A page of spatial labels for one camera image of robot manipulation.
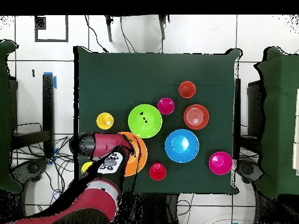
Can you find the large yellow-orange bowl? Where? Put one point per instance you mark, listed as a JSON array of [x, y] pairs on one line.
[[141, 158]]

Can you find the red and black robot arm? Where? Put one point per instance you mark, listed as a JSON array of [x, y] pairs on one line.
[[98, 203]]

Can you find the green bowl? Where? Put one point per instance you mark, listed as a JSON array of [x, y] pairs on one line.
[[140, 128]]

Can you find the pink cup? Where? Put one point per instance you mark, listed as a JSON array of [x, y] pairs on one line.
[[165, 106]]

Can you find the blue bowl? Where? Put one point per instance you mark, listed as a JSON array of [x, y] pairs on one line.
[[182, 152]]

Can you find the amber yellow cup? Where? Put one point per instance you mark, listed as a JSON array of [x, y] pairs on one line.
[[104, 122]]

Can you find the small orange bowl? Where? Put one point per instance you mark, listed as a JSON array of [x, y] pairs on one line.
[[196, 116]]

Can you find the dark green table cloth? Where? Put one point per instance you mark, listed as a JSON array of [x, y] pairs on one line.
[[140, 77]]

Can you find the orange cup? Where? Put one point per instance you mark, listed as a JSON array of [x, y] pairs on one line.
[[187, 89]]

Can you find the red cup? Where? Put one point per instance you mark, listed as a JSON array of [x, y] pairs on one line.
[[157, 174]]

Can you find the bright yellow cup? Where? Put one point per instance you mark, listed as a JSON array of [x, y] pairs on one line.
[[86, 166]]

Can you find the pink bowl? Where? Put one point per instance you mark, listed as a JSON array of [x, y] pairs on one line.
[[220, 164]]

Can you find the grey metal leg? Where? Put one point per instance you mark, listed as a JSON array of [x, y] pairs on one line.
[[109, 30], [162, 28]]

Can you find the blue tape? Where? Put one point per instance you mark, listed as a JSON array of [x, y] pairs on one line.
[[55, 82]]

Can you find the black metal stand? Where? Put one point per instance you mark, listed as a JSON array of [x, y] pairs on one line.
[[48, 105]]

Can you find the black cabinet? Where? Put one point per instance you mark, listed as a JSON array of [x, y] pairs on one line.
[[13, 105], [255, 109]]

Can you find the grey office chair base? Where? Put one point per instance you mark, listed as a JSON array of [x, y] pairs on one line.
[[247, 169], [30, 168]]

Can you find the green cloth side table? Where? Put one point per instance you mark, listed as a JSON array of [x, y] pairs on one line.
[[4, 116], [280, 116]]

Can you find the black metal post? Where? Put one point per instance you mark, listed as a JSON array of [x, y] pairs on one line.
[[237, 112]]

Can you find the grey square floor frame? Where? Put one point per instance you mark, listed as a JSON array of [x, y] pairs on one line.
[[51, 40]]

